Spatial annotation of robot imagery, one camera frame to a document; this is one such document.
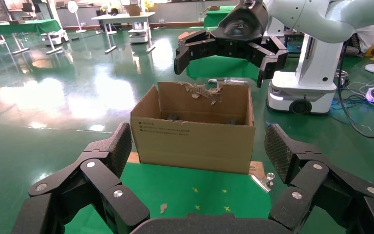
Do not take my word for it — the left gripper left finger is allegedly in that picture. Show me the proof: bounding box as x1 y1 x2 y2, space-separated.
11 122 150 234

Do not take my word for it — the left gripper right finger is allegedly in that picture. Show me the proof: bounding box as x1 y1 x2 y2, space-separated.
264 123 374 234

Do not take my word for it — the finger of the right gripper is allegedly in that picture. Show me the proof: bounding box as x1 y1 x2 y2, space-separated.
173 29 220 76
246 35 290 88

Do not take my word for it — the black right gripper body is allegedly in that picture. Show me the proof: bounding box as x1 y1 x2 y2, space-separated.
210 0 269 59

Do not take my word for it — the small white robot base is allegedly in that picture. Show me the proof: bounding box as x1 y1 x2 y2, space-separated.
128 21 151 44
40 29 69 46

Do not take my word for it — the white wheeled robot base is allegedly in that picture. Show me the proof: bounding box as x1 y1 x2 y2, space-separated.
264 18 344 115

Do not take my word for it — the brown cardboard box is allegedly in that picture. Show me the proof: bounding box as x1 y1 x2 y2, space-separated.
123 4 142 17

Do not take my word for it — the large open cardboard carton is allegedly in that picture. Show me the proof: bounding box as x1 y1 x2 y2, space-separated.
130 80 256 175

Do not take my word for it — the small green cloth table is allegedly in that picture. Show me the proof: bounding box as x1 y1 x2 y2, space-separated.
203 5 236 28

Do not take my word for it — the green cloth covered table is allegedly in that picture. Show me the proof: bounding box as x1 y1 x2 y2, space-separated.
186 55 260 81

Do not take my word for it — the silver binder clip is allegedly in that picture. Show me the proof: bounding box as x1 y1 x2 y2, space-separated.
251 173 275 194

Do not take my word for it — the green tablecloth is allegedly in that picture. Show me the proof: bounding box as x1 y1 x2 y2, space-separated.
64 161 273 234

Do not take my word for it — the white work table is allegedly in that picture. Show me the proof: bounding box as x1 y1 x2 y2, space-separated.
91 12 156 55

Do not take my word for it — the white standing fan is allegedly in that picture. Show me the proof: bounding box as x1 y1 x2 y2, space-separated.
66 0 87 34

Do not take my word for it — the long green cloth table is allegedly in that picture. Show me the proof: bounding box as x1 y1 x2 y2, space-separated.
0 19 62 56

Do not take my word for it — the white pipe frame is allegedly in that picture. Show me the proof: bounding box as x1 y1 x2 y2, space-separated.
207 78 249 85

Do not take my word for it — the thick black floor cable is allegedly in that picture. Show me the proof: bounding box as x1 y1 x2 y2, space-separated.
335 40 374 139

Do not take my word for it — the blue cable bundle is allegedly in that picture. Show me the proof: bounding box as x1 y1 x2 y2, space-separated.
330 97 368 125

